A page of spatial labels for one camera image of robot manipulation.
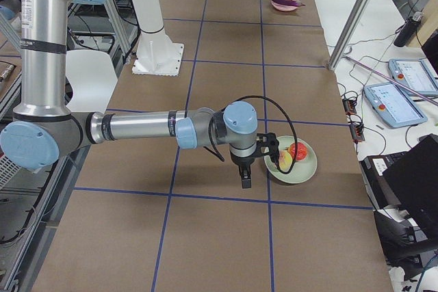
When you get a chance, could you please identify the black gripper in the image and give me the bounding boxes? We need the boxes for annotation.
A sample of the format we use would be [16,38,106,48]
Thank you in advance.
[231,157,255,189]

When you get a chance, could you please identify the yellow pink peach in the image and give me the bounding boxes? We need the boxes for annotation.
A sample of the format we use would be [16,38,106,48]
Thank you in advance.
[279,150,294,172]

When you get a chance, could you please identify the red pomegranate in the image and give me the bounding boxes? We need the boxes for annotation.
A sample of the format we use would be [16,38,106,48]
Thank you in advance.
[287,142,308,161]

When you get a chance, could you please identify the purple eggplant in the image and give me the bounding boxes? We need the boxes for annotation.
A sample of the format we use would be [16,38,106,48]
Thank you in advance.
[271,0,305,8]

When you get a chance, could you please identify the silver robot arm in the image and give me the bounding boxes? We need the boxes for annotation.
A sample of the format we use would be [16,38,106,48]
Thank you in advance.
[1,0,257,188]

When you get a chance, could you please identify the green plate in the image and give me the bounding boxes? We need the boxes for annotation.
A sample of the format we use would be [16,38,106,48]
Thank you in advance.
[264,136,318,184]

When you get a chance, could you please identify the black power strip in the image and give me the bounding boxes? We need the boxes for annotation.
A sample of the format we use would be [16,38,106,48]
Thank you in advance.
[342,97,365,144]

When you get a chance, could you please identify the black office chair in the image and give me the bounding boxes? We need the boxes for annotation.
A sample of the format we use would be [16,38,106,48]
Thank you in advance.
[374,134,437,265]

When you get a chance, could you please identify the near blue teach pendant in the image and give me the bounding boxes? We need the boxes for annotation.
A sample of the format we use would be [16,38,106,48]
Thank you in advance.
[363,82,428,128]

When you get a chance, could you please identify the blue teach pendant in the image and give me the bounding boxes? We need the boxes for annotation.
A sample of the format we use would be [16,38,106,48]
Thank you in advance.
[388,59,437,96]
[363,82,428,128]

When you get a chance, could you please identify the pink plate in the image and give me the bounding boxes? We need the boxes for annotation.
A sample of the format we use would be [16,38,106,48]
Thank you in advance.
[270,0,304,12]

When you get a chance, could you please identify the white chair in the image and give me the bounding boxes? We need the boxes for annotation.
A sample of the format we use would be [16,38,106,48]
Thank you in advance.
[66,49,118,113]

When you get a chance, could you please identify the metal reach grabber stick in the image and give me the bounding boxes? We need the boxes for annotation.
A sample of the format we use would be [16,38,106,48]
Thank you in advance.
[344,55,438,103]

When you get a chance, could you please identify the far blue teach pendant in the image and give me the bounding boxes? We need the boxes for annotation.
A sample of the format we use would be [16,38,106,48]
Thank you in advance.
[388,59,437,96]

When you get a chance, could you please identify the black water bottle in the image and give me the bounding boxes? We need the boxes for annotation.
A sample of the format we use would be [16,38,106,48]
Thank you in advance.
[394,11,424,47]

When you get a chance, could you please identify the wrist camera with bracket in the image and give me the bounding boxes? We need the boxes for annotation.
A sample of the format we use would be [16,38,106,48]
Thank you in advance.
[255,133,280,166]

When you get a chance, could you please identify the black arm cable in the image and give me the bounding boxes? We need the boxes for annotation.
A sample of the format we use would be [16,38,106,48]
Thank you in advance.
[205,95,298,174]

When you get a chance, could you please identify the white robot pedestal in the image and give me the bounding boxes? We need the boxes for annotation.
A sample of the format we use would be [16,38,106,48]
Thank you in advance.
[132,0,184,76]

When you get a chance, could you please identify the aluminium frame post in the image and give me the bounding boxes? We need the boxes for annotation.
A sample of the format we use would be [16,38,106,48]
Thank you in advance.
[328,0,370,71]

